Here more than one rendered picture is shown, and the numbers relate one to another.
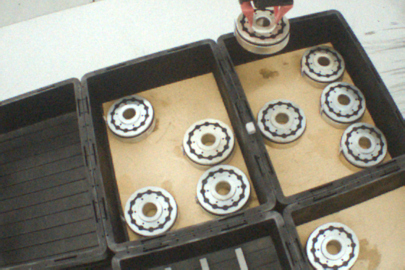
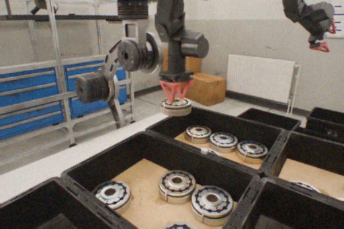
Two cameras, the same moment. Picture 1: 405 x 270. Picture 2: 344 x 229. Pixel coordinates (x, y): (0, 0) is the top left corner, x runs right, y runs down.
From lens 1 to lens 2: 0.53 m
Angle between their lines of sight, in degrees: 51
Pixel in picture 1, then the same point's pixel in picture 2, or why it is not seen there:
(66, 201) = not seen: outside the picture
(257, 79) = not seen: hidden behind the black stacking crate
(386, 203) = (289, 168)
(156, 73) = (114, 163)
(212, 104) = (158, 170)
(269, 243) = (266, 219)
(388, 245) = (318, 183)
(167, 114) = (134, 187)
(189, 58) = (133, 147)
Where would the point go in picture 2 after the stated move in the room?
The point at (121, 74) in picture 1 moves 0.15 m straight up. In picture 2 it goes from (93, 166) to (85, 116)
